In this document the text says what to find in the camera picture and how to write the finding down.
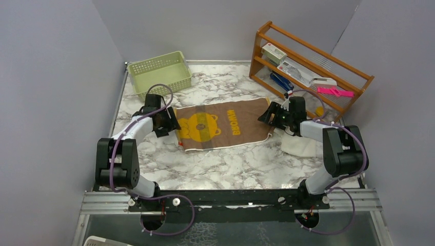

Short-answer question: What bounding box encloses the yellow brown bear towel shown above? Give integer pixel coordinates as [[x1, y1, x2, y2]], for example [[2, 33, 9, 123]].
[[175, 97, 273, 152]]

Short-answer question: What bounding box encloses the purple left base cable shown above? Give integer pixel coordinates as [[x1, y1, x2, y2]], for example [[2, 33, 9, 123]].
[[130, 193, 197, 237]]

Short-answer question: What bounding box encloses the yellow grey sponge block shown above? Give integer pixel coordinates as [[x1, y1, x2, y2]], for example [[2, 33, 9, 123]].
[[315, 107, 325, 118]]

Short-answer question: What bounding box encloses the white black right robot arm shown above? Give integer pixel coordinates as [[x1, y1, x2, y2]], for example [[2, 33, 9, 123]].
[[258, 96, 368, 209]]

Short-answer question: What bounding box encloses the pink clip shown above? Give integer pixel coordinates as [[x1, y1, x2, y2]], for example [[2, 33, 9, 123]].
[[317, 87, 354, 98]]

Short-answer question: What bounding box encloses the white device on shelf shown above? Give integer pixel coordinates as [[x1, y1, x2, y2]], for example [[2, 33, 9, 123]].
[[310, 77, 337, 91]]

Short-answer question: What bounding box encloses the white basket at bottom edge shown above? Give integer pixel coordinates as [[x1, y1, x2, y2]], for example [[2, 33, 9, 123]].
[[83, 236, 132, 246]]

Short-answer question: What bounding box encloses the blue flat object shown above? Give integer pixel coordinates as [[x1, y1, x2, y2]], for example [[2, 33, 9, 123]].
[[269, 72, 294, 91]]

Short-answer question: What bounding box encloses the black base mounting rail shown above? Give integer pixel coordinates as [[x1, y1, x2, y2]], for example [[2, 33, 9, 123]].
[[128, 189, 330, 223]]

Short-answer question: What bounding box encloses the light green plastic basket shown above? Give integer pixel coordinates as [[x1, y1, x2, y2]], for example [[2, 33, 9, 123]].
[[127, 51, 192, 102]]

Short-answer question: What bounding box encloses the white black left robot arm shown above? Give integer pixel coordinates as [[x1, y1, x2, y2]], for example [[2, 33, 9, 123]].
[[95, 94, 181, 211]]

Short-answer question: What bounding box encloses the orange wooden shelf rack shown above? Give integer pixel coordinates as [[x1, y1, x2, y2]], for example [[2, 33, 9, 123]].
[[249, 21, 374, 121]]

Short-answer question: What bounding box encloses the white green small box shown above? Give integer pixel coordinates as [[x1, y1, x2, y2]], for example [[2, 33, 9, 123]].
[[261, 43, 287, 66]]

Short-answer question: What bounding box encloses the white towel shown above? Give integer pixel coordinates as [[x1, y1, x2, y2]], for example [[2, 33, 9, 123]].
[[281, 133, 323, 158]]

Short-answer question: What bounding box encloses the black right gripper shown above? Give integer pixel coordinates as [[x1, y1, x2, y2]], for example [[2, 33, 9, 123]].
[[259, 101, 294, 130]]

